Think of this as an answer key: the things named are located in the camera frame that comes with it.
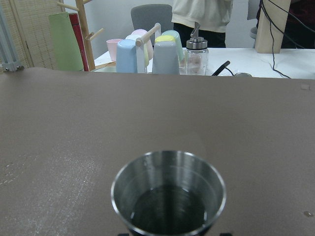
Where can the steel jigger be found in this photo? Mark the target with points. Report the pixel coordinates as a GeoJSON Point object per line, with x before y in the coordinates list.
{"type": "Point", "coordinates": [168, 193]}

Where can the light blue cup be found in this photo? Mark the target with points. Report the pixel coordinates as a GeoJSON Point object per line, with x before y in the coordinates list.
{"type": "Point", "coordinates": [126, 61]}

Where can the glass dispenser jar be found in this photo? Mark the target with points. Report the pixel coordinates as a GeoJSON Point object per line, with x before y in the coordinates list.
{"type": "Point", "coordinates": [196, 54]}

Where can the grey cup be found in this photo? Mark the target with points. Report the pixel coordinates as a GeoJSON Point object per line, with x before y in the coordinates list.
{"type": "Point", "coordinates": [165, 58]}

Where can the pink cup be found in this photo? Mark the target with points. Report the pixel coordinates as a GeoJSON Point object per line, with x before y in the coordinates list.
{"type": "Point", "coordinates": [112, 47]}

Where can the white cup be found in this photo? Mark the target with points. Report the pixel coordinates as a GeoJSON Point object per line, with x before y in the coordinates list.
{"type": "Point", "coordinates": [133, 37]}

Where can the yellow cup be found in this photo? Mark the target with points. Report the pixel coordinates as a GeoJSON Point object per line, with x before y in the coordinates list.
{"type": "Point", "coordinates": [164, 38]}

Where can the green cup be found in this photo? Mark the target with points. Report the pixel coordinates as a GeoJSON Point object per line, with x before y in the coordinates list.
{"type": "Point", "coordinates": [176, 35]}

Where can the grey office chair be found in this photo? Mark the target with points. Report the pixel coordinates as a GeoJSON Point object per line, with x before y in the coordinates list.
{"type": "Point", "coordinates": [147, 15]}

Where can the person in cream sweater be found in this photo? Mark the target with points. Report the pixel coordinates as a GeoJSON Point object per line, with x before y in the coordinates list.
{"type": "Point", "coordinates": [212, 15]}

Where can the wooden cup tree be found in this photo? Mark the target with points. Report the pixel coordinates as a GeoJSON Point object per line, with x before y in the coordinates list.
{"type": "Point", "coordinates": [87, 36]}

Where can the aluminium frame post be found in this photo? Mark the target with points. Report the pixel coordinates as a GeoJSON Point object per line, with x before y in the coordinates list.
{"type": "Point", "coordinates": [8, 54]}

